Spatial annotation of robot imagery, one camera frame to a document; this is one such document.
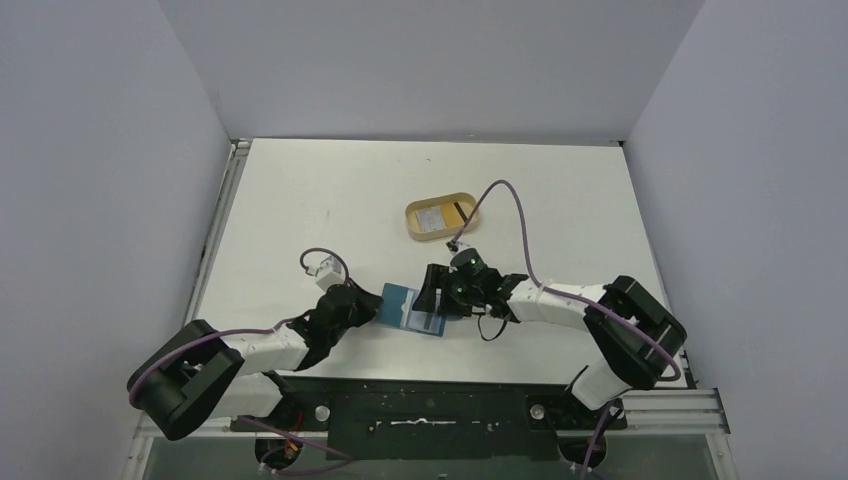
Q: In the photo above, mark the grey VIP card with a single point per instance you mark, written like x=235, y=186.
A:
x=429, y=219

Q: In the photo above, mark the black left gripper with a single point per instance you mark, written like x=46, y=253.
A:
x=368, y=303

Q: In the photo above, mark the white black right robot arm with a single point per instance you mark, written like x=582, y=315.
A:
x=637, y=336

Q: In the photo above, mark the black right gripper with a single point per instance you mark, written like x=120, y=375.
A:
x=433, y=291

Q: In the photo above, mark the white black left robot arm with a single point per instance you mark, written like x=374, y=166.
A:
x=203, y=373

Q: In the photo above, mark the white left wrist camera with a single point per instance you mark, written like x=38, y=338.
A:
x=331, y=271

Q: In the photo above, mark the teal leather card holder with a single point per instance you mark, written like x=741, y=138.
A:
x=396, y=304

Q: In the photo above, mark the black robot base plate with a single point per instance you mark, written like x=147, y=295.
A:
x=390, y=420

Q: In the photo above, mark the beige oval plastic tray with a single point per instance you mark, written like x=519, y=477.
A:
x=468, y=202

